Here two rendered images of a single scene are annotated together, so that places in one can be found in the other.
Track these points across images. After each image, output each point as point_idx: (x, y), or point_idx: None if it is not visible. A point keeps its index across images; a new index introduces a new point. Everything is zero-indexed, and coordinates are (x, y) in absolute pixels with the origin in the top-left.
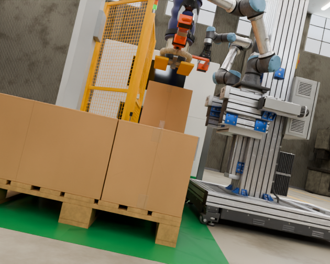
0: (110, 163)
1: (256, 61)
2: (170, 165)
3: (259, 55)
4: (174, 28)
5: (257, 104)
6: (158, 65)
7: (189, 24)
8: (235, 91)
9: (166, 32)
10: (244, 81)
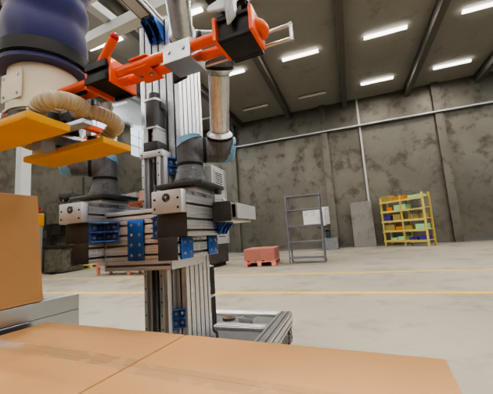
0: None
1: (205, 144)
2: None
3: (212, 135)
4: (50, 38)
5: (212, 213)
6: None
7: (262, 48)
8: (191, 197)
9: (12, 42)
10: (192, 177)
